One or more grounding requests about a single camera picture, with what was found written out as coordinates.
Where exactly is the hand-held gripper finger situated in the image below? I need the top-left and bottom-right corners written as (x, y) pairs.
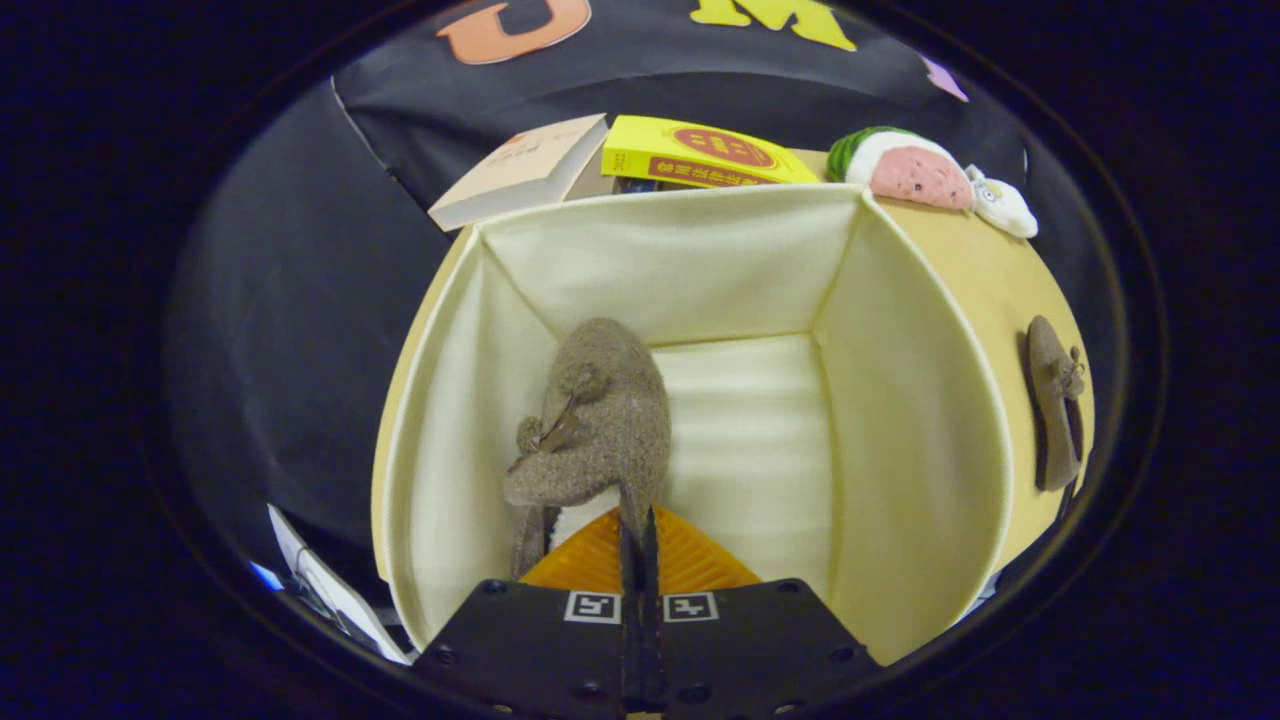
top-left (640, 505), bottom-right (883, 720)
top-left (412, 483), bottom-right (643, 720)

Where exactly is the brown felt shoe with bow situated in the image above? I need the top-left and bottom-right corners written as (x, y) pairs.
top-left (502, 317), bottom-right (673, 581)
top-left (1024, 315), bottom-right (1088, 493)

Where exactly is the cream fabric storage box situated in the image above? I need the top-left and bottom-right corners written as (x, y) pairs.
top-left (371, 183), bottom-right (1021, 669)

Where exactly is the white flat device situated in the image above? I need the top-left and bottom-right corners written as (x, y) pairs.
top-left (265, 503), bottom-right (413, 667)

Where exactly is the beige paperback book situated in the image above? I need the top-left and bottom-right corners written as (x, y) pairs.
top-left (428, 113), bottom-right (611, 233)

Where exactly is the yellow book with red label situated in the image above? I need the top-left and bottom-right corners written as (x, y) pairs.
top-left (601, 115), bottom-right (821, 189)

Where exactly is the watermelon slice plush toy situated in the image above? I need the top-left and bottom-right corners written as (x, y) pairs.
top-left (826, 126), bottom-right (974, 212)

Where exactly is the white plush toy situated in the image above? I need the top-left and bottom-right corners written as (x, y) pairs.
top-left (965, 165), bottom-right (1040, 239)

